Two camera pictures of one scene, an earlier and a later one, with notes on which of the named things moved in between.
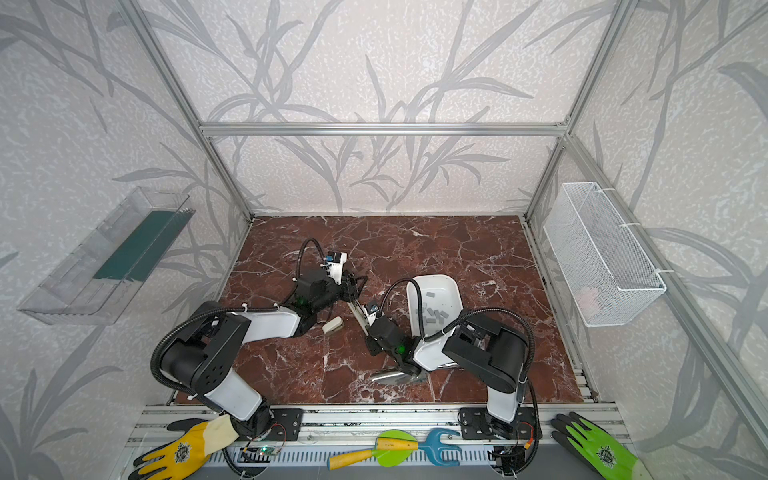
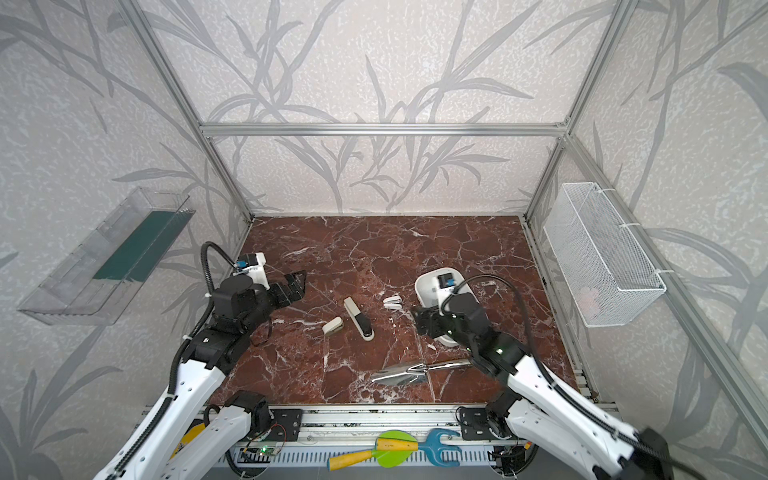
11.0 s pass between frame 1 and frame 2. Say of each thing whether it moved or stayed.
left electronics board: stayed
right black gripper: moved
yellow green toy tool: stayed
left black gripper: moved
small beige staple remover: stayed
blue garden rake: stayed
